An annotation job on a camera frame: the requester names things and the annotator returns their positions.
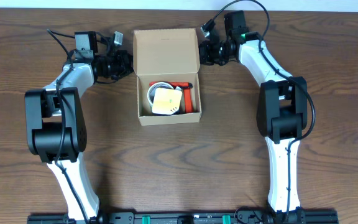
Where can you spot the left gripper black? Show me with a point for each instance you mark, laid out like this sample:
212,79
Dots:
123,64

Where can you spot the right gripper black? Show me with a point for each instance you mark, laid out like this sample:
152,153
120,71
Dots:
207,53

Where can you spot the orange utility knife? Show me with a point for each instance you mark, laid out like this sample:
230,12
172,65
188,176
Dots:
185,85

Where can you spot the white tape roll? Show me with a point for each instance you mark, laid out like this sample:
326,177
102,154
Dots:
152,89

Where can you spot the brown cardboard box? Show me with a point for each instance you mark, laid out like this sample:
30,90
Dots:
166,55

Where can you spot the yellow sticky note pad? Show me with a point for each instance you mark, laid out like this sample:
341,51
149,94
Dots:
166,101

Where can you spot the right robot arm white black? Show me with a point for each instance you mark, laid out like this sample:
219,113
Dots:
282,104

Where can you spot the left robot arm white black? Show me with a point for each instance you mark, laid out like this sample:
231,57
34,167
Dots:
55,125

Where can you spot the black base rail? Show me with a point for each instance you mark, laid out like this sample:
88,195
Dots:
238,217

